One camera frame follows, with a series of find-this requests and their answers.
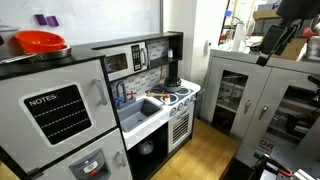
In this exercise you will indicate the gray pot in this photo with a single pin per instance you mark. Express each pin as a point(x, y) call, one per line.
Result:
point(172, 89)

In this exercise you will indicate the black pot lid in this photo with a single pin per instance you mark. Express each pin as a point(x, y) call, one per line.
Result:
point(172, 82)

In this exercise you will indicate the wooden spatula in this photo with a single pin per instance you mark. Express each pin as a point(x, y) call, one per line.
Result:
point(155, 94)

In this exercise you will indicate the white bottle with orange cap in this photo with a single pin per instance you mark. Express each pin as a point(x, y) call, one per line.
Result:
point(166, 97)

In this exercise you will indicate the hanging wooden spoon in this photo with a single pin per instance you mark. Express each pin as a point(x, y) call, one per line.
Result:
point(163, 71)

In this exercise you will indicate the stove knob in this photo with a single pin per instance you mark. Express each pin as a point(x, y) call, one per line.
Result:
point(193, 97)
point(172, 112)
point(187, 101)
point(180, 106)

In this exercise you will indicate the gray toy sink basin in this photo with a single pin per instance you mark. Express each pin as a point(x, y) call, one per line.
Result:
point(136, 115)

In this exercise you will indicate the toy play kitchen unit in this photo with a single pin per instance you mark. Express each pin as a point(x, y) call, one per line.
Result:
point(150, 124)

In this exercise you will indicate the white bottle with blue cap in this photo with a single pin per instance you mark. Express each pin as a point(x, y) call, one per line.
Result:
point(170, 53)

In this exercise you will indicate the toy microwave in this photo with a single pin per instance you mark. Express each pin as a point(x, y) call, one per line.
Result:
point(126, 71)

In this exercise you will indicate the gray toy faucet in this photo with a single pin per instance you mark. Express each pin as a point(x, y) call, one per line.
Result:
point(117, 88)

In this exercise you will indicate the white toy oven door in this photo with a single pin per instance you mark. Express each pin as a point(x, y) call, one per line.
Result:
point(180, 128)

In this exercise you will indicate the gray freezer door with dispenser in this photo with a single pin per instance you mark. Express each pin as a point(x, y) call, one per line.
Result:
point(110, 143)

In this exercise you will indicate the white paper towel roll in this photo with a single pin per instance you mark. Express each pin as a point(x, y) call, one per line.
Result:
point(239, 38)

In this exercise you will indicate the whiteboard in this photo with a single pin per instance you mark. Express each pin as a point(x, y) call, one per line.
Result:
point(100, 16)

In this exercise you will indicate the gray storage cabinet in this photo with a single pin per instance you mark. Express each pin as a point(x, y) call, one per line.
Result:
point(260, 76)

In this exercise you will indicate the black tablet on stand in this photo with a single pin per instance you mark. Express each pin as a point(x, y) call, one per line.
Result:
point(275, 40)

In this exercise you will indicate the purple magnet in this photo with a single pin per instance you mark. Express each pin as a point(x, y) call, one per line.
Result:
point(41, 19)
point(52, 21)

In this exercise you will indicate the orange plastic bowl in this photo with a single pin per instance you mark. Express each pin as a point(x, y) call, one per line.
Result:
point(38, 40)

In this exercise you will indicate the black and red tool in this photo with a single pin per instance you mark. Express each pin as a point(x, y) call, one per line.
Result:
point(271, 165)

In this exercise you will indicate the small cardboard box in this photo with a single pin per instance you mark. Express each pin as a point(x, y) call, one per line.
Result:
point(295, 50)

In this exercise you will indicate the gray fridge door with notes board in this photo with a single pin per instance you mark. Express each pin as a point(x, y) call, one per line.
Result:
point(13, 116)

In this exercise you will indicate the silver metal container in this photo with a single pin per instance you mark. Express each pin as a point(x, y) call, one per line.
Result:
point(314, 48)

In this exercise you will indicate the white wall thermostat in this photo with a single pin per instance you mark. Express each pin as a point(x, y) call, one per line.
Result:
point(208, 46)

